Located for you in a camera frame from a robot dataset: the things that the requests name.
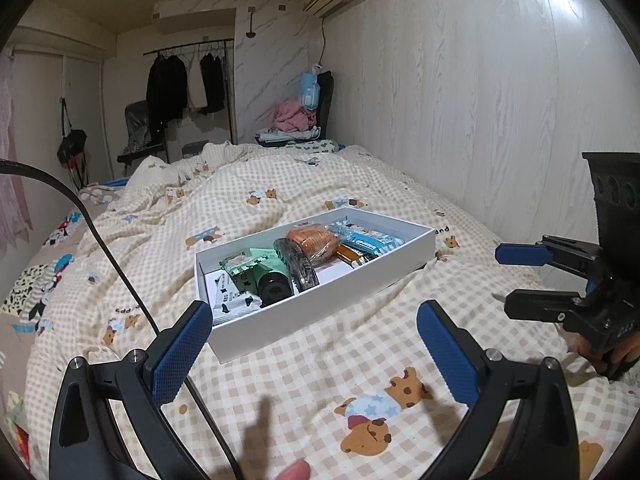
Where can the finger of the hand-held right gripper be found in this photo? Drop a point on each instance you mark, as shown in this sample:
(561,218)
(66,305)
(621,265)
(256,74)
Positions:
(535,305)
(520,254)

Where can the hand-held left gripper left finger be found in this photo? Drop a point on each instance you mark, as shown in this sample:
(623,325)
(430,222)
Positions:
(180,355)

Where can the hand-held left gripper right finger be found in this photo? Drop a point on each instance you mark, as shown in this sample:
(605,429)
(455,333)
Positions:
(450,355)

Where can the white printed packet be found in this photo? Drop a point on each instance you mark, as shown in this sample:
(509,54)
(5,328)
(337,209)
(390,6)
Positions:
(220,292)

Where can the green cartoon candy packet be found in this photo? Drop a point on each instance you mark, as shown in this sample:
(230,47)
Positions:
(240,267)

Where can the green tube with black cap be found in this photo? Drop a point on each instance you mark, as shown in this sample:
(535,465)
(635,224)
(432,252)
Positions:
(270,287)

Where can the white cardboard box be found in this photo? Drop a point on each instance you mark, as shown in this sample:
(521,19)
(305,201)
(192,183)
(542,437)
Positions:
(325,320)

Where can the blue striped long packet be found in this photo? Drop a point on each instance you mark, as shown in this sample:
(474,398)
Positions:
(375,243)

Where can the orange snack bar packet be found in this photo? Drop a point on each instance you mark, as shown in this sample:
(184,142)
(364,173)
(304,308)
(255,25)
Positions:
(352,254)

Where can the smoky transparent hair claw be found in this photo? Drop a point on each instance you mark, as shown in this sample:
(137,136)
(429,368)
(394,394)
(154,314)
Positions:
(302,270)

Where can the bread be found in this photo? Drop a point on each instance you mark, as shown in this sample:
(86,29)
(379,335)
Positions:
(312,242)

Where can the person's right hand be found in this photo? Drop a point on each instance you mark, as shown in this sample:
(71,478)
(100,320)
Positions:
(631,352)

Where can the person's left hand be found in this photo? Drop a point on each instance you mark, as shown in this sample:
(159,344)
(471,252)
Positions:
(296,472)

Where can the cartoon printed bedsheet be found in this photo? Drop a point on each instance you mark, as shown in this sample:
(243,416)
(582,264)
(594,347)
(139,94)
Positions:
(30,290)

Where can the red packet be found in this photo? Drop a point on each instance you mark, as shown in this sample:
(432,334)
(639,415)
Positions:
(20,445)

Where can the zebra print chair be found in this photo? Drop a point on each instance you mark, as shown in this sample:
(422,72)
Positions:
(140,132)

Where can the green patterned pillow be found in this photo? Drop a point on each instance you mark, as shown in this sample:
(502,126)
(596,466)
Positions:
(320,146)

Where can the black hanging bag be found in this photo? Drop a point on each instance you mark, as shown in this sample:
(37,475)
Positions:
(72,145)

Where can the pink lace curtain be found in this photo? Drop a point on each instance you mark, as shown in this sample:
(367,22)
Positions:
(10,185)

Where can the folded striped clothes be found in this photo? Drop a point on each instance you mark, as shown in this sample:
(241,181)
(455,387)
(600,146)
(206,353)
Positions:
(285,137)

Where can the black chair back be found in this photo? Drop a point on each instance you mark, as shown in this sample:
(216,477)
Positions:
(326,100)

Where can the pink crumpled clothes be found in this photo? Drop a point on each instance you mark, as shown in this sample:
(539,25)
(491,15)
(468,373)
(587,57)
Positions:
(292,117)

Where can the long black hanging garment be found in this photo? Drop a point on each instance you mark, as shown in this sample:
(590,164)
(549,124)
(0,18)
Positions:
(165,90)

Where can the blue tissue pack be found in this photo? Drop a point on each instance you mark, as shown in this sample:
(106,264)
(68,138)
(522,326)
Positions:
(310,90)

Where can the short black hanging garment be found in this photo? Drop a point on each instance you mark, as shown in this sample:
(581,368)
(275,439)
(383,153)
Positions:
(212,82)

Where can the black clothes rack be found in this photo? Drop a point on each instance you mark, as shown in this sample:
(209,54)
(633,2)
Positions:
(230,85)

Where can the black wall hook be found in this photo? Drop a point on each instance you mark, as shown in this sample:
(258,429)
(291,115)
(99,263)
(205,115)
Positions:
(250,22)

